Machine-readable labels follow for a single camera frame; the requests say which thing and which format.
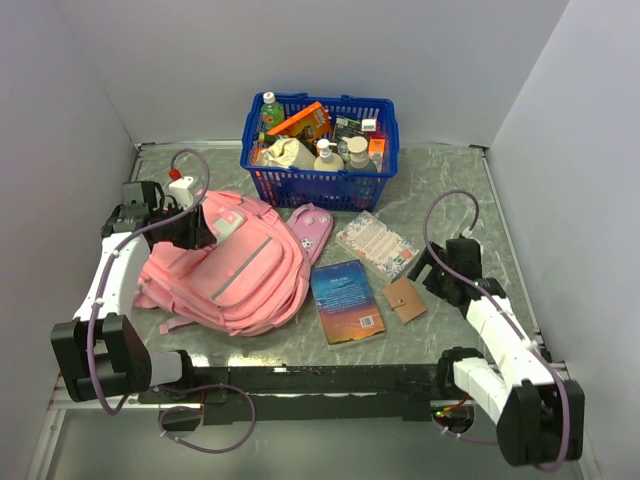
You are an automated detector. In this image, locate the brown leather card wallet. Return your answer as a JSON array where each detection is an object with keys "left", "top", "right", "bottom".
[{"left": 383, "top": 277, "right": 428, "bottom": 324}]

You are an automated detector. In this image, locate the pink student backpack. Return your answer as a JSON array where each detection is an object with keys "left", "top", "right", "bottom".
[{"left": 133, "top": 191, "right": 310, "bottom": 337}]

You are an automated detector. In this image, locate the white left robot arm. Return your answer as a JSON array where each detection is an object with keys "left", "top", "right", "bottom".
[{"left": 51, "top": 176, "right": 216, "bottom": 403}]

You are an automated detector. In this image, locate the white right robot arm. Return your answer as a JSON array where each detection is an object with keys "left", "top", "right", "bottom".
[{"left": 408, "top": 236, "right": 585, "bottom": 468}]

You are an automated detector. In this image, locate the beige crumpled paper bag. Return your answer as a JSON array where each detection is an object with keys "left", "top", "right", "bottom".
[{"left": 255, "top": 138, "right": 316, "bottom": 170}]

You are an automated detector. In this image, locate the blue sunset cover book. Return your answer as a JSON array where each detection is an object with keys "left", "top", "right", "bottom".
[{"left": 310, "top": 260, "right": 386, "bottom": 348}]

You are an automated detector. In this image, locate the grey bottle beige cap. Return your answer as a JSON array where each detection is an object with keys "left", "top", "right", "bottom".
[{"left": 346, "top": 136, "right": 378, "bottom": 173}]

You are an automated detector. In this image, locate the pink cat pencil case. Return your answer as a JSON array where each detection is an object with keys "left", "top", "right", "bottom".
[{"left": 287, "top": 203, "right": 334, "bottom": 265}]

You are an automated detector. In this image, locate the orange white small carton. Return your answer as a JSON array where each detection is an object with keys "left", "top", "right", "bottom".
[{"left": 368, "top": 134, "right": 386, "bottom": 172}]

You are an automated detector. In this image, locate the green drink bottle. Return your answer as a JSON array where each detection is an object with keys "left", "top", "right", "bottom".
[{"left": 260, "top": 91, "right": 286, "bottom": 130}]

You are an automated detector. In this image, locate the cream pump lotion bottle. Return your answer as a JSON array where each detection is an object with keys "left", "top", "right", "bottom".
[{"left": 314, "top": 138, "right": 345, "bottom": 172}]

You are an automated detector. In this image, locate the blue plastic shopping basket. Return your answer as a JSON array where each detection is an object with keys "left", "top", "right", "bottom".
[{"left": 240, "top": 92, "right": 400, "bottom": 211}]

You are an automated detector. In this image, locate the dark green packet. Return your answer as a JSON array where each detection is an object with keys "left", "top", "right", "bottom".
[{"left": 332, "top": 115, "right": 365, "bottom": 143}]

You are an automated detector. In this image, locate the orange cardboard box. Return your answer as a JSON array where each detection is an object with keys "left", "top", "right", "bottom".
[{"left": 267, "top": 101, "right": 331, "bottom": 140}]

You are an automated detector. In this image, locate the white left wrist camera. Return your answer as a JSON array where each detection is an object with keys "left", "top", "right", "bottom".
[{"left": 168, "top": 176, "right": 198, "bottom": 209}]

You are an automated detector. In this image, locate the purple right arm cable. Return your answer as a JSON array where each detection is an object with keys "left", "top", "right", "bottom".
[{"left": 422, "top": 188, "right": 572, "bottom": 474}]

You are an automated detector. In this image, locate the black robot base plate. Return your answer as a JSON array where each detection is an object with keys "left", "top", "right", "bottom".
[{"left": 138, "top": 364, "right": 465, "bottom": 425}]

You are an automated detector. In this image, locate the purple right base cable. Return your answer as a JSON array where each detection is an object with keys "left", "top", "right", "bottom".
[{"left": 433, "top": 394, "right": 501, "bottom": 447}]

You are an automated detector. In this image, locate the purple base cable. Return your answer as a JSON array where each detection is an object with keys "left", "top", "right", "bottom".
[
  {"left": 157, "top": 383, "right": 257, "bottom": 455},
  {"left": 433, "top": 394, "right": 501, "bottom": 447}
]

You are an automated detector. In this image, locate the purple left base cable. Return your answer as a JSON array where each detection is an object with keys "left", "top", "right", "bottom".
[{"left": 157, "top": 383, "right": 257, "bottom": 455}]

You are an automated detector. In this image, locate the aluminium frame rail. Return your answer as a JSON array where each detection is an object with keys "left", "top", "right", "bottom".
[{"left": 47, "top": 362, "right": 579, "bottom": 411}]

